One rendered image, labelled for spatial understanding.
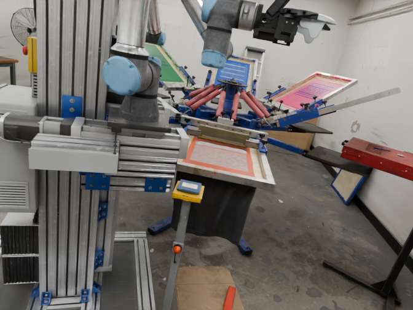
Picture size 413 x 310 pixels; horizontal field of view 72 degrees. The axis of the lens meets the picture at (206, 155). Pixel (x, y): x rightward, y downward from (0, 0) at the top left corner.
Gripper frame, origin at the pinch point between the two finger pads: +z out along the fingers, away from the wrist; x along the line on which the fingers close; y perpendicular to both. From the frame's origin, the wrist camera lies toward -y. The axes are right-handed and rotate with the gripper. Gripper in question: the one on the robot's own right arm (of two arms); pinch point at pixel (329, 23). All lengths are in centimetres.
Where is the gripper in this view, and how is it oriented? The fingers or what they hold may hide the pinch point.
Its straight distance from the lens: 92.9
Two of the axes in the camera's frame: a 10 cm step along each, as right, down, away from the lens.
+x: -1.5, 1.8, -9.7
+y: -2.1, 9.6, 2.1
